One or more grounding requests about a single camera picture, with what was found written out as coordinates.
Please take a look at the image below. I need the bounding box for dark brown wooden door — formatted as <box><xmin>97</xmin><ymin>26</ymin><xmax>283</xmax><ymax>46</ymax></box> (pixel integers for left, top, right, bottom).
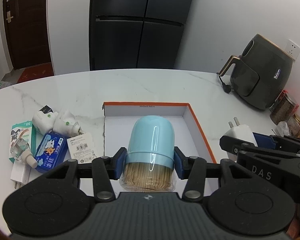
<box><xmin>3</xmin><ymin>0</ymin><xmax>51</xmax><ymax>69</ymax></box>

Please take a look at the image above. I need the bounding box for white power adapter box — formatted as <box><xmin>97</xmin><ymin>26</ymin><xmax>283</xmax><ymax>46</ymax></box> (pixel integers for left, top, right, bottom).
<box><xmin>67</xmin><ymin>133</ymin><xmax>98</xmax><ymax>164</ymax></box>

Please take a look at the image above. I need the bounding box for teal bandage box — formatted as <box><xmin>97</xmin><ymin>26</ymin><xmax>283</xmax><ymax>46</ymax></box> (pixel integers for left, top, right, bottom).
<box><xmin>8</xmin><ymin>121</ymin><xmax>37</xmax><ymax>163</ymax></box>

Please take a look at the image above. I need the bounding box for glass jar with dark contents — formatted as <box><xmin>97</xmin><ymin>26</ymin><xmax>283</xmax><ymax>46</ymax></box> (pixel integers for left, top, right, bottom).
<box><xmin>270</xmin><ymin>90</ymin><xmax>299</xmax><ymax>125</ymax></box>

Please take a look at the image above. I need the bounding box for clear liquid refill bottle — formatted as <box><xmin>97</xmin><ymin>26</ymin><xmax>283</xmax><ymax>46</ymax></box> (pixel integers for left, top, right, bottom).
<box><xmin>10</xmin><ymin>138</ymin><xmax>38</xmax><ymax>168</ymax></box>

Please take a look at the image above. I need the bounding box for white mosquito plug with prongs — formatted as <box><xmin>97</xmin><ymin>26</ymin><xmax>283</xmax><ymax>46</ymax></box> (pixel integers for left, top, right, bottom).
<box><xmin>52</xmin><ymin>110</ymin><xmax>85</xmax><ymax>138</ymax></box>

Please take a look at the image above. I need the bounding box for glass jar with gold lid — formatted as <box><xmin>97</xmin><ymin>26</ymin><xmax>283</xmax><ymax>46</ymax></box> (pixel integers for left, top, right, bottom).
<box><xmin>287</xmin><ymin>114</ymin><xmax>300</xmax><ymax>137</ymax></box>

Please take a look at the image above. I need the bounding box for gold door handle lock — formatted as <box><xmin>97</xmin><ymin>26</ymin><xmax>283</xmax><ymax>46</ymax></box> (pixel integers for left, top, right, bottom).
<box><xmin>5</xmin><ymin>0</ymin><xmax>14</xmax><ymax>23</ymax></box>

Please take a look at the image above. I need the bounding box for white wall socket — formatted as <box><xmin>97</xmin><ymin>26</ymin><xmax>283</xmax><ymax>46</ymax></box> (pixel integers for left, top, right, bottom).
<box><xmin>285</xmin><ymin>39</ymin><xmax>300</xmax><ymax>61</ymax></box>

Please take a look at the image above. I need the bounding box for black air fryer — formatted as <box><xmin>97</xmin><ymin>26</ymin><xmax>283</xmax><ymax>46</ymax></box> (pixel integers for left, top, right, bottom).
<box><xmin>218</xmin><ymin>34</ymin><xmax>293</xmax><ymax>110</ymax></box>

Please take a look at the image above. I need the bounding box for white mosquito plug with black tab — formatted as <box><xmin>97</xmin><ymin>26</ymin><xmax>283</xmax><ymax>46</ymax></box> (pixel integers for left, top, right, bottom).
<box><xmin>32</xmin><ymin>105</ymin><xmax>58</xmax><ymax>135</ymax></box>

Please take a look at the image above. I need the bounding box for red door mat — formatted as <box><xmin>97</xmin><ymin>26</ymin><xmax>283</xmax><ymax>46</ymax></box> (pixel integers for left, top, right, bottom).
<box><xmin>17</xmin><ymin>62</ymin><xmax>54</xmax><ymax>83</ymax></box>

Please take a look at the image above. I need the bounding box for clear plastic wrapper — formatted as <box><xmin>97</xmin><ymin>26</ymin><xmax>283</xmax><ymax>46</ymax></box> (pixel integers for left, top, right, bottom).
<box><xmin>273</xmin><ymin>121</ymin><xmax>290</xmax><ymax>137</ymax></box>

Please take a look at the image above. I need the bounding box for white wall charger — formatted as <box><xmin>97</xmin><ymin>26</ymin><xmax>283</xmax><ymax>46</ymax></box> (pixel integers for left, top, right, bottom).
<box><xmin>10</xmin><ymin>160</ymin><xmax>31</xmax><ymax>189</ymax></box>

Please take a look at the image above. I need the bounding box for orange rimmed white box lid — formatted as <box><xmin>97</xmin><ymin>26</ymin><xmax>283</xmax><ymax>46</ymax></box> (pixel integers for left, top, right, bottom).
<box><xmin>103</xmin><ymin>102</ymin><xmax>216</xmax><ymax>194</ymax></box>

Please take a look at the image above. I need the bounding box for blue lid toothpick jar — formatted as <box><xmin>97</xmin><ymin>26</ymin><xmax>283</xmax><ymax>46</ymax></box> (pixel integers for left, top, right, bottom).
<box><xmin>120</xmin><ymin>115</ymin><xmax>175</xmax><ymax>192</ymax></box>

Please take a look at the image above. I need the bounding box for dark four door refrigerator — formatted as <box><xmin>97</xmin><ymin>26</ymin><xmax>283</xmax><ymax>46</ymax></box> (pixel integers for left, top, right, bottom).
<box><xmin>89</xmin><ymin>0</ymin><xmax>192</xmax><ymax>70</ymax></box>

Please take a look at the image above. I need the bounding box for white cube usb charger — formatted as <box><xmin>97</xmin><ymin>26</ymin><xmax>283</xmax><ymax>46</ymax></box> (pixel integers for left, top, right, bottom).
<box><xmin>224</xmin><ymin>116</ymin><xmax>258</xmax><ymax>146</ymax></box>

